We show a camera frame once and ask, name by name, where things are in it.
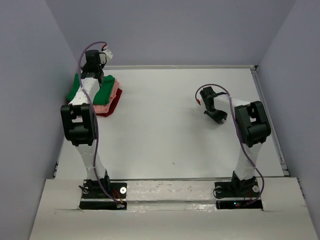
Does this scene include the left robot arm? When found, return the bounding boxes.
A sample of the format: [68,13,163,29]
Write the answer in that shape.
[60,49,111,200]

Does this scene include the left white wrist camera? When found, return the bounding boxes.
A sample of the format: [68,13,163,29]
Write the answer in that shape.
[99,47,113,65]

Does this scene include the green t shirt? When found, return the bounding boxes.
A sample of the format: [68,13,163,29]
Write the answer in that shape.
[66,73,116,105]

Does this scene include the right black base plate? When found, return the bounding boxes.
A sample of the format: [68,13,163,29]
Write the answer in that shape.
[212,181,263,210]

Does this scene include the pink folded t shirt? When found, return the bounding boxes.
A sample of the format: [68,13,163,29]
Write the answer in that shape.
[93,79,123,117]

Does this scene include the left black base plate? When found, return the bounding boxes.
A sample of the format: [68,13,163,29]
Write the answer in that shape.
[78,180,128,211]

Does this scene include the dark red folded t shirt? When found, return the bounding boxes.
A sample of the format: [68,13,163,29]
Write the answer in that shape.
[65,87,124,118]

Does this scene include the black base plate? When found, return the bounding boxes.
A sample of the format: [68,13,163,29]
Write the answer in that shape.
[212,181,263,210]
[78,180,128,211]

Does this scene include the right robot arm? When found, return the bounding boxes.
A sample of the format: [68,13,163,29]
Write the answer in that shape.
[195,83,271,200]

